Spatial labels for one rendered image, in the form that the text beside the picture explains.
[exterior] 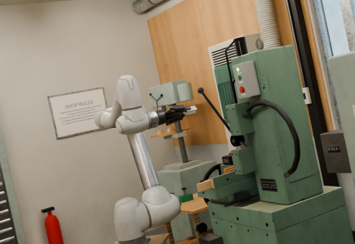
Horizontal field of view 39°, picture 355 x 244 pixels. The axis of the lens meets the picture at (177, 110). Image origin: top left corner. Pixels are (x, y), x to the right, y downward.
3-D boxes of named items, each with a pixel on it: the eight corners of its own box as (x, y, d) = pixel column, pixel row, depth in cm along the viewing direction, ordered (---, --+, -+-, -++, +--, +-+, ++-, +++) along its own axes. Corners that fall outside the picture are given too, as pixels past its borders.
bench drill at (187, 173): (201, 223, 549) (171, 83, 546) (238, 228, 498) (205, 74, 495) (166, 237, 521) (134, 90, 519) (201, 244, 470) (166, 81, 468)
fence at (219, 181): (303, 160, 278) (301, 150, 278) (305, 160, 277) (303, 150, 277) (213, 188, 251) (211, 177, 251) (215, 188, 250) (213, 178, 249)
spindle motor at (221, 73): (245, 119, 277) (233, 64, 277) (264, 116, 261) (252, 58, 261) (218, 125, 269) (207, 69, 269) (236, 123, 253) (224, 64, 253)
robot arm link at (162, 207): (145, 231, 289) (178, 221, 298) (152, 226, 275) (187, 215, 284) (108, 112, 311) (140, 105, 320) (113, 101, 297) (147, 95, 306)
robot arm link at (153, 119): (150, 120, 246) (161, 118, 248) (143, 108, 251) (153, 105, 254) (148, 133, 252) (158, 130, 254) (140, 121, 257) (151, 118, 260)
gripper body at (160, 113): (157, 129, 255) (173, 125, 259) (160, 117, 249) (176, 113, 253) (151, 119, 259) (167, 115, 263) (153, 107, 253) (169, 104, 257)
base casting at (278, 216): (273, 196, 291) (270, 180, 291) (347, 204, 240) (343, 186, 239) (209, 218, 271) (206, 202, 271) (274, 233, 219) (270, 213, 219)
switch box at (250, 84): (249, 96, 236) (242, 63, 236) (261, 94, 227) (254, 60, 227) (238, 99, 233) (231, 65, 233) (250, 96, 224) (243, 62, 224)
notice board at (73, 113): (111, 127, 552) (102, 86, 551) (112, 127, 551) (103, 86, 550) (56, 139, 518) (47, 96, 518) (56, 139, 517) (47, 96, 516)
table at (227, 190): (274, 169, 304) (272, 159, 304) (308, 170, 277) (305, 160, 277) (189, 196, 277) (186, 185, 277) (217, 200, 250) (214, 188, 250)
